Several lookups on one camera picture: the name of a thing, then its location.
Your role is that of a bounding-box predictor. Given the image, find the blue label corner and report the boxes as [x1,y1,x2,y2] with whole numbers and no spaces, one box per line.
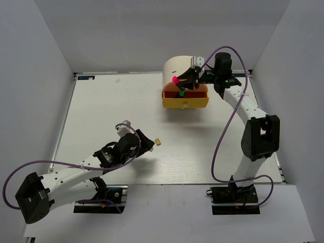
[77,75,95,80]
[232,73,246,77]

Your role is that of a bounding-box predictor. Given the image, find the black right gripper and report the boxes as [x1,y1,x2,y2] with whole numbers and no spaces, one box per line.
[176,66,220,90]

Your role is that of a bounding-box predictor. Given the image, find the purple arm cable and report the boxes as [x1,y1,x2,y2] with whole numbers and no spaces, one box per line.
[2,123,141,210]
[204,46,274,208]

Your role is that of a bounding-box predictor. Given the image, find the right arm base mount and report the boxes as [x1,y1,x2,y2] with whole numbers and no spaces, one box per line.
[206,183,260,215]

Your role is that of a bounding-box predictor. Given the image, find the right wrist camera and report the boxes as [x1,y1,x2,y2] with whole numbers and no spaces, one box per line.
[190,56,205,69]

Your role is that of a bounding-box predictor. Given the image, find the blue label left corner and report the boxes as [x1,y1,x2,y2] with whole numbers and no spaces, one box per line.
[77,75,95,80]

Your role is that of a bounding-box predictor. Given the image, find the pink highlighter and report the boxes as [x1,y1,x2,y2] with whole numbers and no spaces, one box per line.
[172,76,184,91]

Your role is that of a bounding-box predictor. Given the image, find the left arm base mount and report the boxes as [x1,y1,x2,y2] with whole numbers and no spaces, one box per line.
[73,186,128,214]

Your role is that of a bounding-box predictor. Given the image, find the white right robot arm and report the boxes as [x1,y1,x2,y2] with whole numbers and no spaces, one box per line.
[172,52,280,202]

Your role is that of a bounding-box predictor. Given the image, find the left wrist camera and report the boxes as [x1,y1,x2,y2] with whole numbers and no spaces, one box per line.
[115,120,132,137]

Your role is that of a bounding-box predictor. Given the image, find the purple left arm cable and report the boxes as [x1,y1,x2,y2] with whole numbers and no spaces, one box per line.
[2,123,141,210]

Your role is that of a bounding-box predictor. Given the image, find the blue label right corner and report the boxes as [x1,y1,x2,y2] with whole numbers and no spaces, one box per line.
[232,73,246,77]

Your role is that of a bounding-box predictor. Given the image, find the round cream drawer cabinet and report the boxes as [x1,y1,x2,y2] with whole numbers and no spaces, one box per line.
[161,56,209,109]

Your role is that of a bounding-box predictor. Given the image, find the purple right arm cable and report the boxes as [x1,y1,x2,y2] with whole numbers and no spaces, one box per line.
[204,46,274,208]

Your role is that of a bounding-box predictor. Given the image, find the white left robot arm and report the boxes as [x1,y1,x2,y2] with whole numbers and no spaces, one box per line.
[15,129,155,224]

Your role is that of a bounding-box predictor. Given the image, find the tan eraser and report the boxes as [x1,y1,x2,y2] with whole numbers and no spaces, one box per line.
[154,138,161,146]

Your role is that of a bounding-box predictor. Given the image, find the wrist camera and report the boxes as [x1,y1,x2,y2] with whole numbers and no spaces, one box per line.
[115,120,132,137]
[190,56,205,69]

